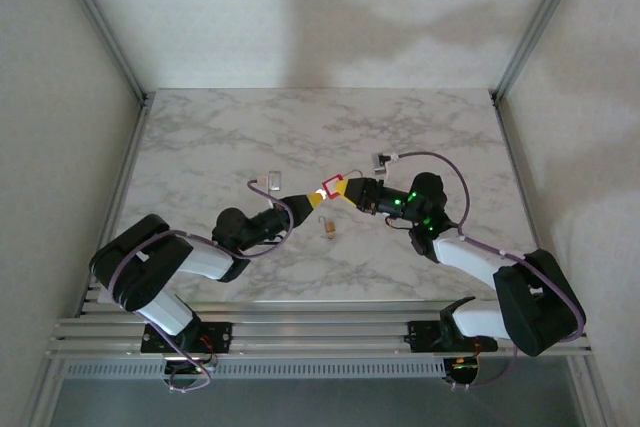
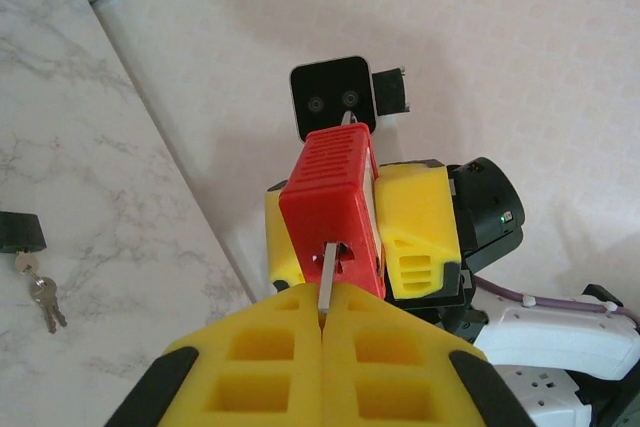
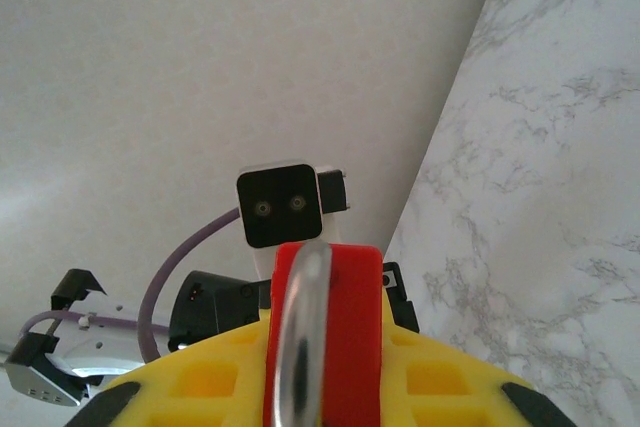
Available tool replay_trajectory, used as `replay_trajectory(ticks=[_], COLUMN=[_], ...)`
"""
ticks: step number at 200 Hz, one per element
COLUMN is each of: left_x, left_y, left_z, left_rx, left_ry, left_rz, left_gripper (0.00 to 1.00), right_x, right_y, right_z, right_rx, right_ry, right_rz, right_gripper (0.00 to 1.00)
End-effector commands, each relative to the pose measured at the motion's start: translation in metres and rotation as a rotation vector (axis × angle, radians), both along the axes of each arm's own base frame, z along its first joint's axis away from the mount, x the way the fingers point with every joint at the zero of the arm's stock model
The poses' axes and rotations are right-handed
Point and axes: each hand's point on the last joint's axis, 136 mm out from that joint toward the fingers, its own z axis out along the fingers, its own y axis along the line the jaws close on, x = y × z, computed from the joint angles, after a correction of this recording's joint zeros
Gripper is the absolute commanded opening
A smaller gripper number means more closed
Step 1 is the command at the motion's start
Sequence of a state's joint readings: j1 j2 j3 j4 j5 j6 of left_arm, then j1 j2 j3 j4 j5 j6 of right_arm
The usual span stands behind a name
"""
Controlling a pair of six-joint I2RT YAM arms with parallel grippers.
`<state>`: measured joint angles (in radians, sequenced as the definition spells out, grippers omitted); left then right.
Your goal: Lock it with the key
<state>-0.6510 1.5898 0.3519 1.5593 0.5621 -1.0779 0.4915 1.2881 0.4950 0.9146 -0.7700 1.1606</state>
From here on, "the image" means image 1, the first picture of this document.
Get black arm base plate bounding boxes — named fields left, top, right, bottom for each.
left=141, top=321, right=234, bottom=354
left=407, top=320, right=500, bottom=353

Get aluminium frame post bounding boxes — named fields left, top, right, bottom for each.
left=47, top=0, right=149, bottom=104
left=491, top=0, right=595, bottom=103

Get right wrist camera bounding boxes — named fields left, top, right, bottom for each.
left=370, top=150, right=399, bottom=177

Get aluminium frame leg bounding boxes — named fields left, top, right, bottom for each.
left=19, top=359, right=69, bottom=427
left=569, top=356, right=619, bottom=427

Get red padlock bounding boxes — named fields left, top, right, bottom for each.
left=319, top=168, right=364, bottom=201

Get aluminium side rail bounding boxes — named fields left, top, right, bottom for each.
left=492, top=94, right=561, bottom=316
left=77, top=94, right=151, bottom=318

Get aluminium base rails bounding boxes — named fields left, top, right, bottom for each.
left=46, top=286, right=595, bottom=361

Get grey slotted cable duct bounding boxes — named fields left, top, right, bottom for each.
left=64, top=359, right=447, bottom=380

